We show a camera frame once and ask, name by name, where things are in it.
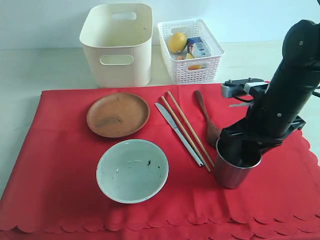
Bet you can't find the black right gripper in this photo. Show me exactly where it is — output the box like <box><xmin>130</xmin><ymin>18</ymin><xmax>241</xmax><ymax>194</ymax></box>
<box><xmin>218</xmin><ymin>99</ymin><xmax>307</xmax><ymax>165</ymax></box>

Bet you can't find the stainless steel cup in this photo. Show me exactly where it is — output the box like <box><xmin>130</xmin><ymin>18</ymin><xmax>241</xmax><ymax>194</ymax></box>
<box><xmin>214</xmin><ymin>138</ymin><xmax>262</xmax><ymax>189</ymax></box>

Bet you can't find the dark wooden spoon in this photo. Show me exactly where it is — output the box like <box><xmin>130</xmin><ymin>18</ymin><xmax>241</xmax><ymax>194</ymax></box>
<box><xmin>194</xmin><ymin>90</ymin><xmax>221</xmax><ymax>147</ymax></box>

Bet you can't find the blue white milk carton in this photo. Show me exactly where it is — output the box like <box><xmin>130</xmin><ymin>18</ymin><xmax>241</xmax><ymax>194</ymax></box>
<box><xmin>186</xmin><ymin>37</ymin><xmax>211</xmax><ymax>58</ymax></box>

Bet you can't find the yellow lemon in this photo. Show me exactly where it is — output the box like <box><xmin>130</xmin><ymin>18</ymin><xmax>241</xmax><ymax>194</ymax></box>
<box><xmin>167</xmin><ymin>32</ymin><xmax>188</xmax><ymax>54</ymax></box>

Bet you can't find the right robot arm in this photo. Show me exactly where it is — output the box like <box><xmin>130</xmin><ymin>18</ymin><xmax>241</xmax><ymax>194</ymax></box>
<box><xmin>217</xmin><ymin>20</ymin><xmax>320</xmax><ymax>167</ymax></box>

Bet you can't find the silver table knife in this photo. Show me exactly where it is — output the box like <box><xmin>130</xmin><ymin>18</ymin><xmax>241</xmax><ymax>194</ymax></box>
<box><xmin>155</xmin><ymin>102</ymin><xmax>204</xmax><ymax>167</ymax></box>

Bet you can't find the white perforated plastic basket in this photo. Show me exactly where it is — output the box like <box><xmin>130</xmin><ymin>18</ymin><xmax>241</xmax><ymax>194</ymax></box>
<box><xmin>157</xmin><ymin>18</ymin><xmax>225</xmax><ymax>85</ymax></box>

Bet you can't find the right wooden chopstick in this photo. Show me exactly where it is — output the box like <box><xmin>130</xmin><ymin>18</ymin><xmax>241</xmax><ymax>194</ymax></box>
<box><xmin>167</xmin><ymin>91</ymin><xmax>215</xmax><ymax>168</ymax></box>

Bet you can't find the wooden chopstick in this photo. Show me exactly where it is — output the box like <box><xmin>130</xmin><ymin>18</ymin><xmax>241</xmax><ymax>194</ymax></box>
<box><xmin>161</xmin><ymin>96</ymin><xmax>211</xmax><ymax>172</ymax></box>
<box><xmin>167</xmin><ymin>91</ymin><xmax>215</xmax><ymax>168</ymax></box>

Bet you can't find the left wooden chopstick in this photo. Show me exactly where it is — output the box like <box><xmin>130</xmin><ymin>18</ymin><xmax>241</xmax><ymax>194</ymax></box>
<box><xmin>161</xmin><ymin>96</ymin><xmax>211</xmax><ymax>172</ymax></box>

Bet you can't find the red scalloped table cloth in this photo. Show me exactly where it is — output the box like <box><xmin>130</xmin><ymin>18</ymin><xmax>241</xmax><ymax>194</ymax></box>
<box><xmin>0</xmin><ymin>84</ymin><xmax>320</xmax><ymax>240</ymax></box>

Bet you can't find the white ceramic bowl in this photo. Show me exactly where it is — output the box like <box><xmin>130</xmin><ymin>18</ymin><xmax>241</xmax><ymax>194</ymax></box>
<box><xmin>96</xmin><ymin>139</ymin><xmax>169</xmax><ymax>204</ymax></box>

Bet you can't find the brown wooden plate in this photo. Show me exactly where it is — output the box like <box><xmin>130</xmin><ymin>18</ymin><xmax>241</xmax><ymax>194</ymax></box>
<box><xmin>86</xmin><ymin>92</ymin><xmax>150</xmax><ymax>139</ymax></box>

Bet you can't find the cream plastic storage bin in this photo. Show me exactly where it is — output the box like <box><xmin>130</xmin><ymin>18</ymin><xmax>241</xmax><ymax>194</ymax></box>
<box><xmin>79</xmin><ymin>3</ymin><xmax>153</xmax><ymax>88</ymax></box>

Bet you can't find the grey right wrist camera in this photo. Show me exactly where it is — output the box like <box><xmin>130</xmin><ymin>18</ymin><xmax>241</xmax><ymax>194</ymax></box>
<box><xmin>221</xmin><ymin>77</ymin><xmax>269</xmax><ymax>98</ymax></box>

